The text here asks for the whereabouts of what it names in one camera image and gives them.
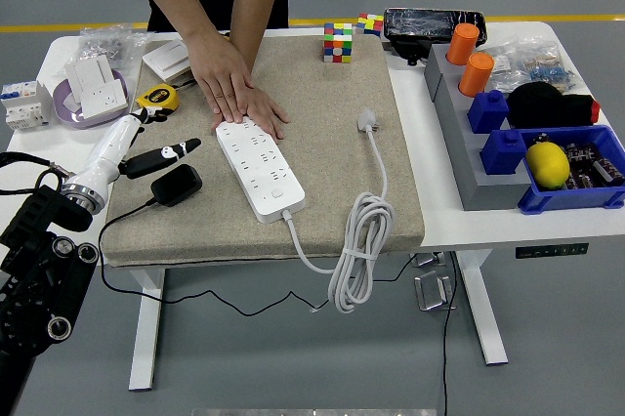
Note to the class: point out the person's left hand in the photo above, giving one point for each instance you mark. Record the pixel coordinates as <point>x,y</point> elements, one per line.
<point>268,111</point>

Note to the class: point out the person's right hand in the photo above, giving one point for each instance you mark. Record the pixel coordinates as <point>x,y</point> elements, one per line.
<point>220,79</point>

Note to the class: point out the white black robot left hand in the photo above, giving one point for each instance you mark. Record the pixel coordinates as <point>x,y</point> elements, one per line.
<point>110,152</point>

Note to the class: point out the white power strip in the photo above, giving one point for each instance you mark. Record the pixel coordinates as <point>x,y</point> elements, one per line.
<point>263,172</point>

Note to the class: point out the black plug adapter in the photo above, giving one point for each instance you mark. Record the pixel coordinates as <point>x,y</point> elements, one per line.
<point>176,185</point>

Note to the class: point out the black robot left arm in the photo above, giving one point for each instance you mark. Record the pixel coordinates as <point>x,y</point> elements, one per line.
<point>34,279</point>

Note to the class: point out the person's left forearm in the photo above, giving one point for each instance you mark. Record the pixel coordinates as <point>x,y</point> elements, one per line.
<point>254,6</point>

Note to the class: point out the grey-brown mat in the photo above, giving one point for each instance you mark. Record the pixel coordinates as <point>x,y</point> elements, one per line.
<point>317,94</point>

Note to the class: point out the purple bowl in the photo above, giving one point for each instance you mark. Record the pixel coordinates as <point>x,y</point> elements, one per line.
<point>63,113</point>

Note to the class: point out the yellow tape measure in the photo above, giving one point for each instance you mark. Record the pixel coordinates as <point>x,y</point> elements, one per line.
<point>158,96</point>

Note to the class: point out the large Rubik's cube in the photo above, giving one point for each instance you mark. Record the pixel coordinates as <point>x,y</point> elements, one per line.
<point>338,45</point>

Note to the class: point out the white circuit breaker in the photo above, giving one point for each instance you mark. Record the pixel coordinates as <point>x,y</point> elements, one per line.
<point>24,106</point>

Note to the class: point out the clear bag of screws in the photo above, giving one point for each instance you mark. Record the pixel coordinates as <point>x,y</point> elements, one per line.
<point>105,45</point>

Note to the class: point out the small Rubik's cube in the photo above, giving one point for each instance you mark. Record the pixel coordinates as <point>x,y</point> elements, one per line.
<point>370,24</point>

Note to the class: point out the black plastic-wrapped box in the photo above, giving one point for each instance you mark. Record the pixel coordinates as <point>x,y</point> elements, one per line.
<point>420,25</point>

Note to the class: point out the orange cylinder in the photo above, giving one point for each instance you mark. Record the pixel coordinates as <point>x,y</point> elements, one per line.
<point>476,75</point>
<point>461,45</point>

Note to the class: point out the grey stepped block holder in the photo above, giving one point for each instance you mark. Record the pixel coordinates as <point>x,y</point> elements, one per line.
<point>469,162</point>

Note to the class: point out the blue plastic block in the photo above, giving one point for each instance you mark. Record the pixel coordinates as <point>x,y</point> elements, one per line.
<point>503,152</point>
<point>487,111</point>

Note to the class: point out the clear bag of components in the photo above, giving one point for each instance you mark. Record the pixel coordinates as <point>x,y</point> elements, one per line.
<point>532,64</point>

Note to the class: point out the black cloth with red piece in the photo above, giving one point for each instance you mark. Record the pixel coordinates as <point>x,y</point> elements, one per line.
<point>542,106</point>

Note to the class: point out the yellow lemon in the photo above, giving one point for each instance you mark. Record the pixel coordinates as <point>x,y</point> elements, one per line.
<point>547,166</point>

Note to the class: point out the blue plastic bin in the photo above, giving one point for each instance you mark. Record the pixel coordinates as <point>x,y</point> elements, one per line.
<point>566,201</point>

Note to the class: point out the black table control panel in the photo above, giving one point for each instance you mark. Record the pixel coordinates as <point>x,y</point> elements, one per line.
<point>552,251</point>

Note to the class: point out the dark cylindrical capacitors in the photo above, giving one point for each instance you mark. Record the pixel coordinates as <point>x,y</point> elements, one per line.
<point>593,164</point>

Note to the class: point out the white wall socket panel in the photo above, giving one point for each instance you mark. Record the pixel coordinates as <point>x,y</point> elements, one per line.
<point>100,98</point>

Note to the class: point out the white wall switch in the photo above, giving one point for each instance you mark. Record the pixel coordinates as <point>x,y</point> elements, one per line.
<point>163,55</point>

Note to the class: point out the white blank wall panel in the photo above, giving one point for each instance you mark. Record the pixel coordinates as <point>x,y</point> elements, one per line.
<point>90,71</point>

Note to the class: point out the silver metal bracket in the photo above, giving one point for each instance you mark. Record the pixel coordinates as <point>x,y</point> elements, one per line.
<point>427,260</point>
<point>432,291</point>

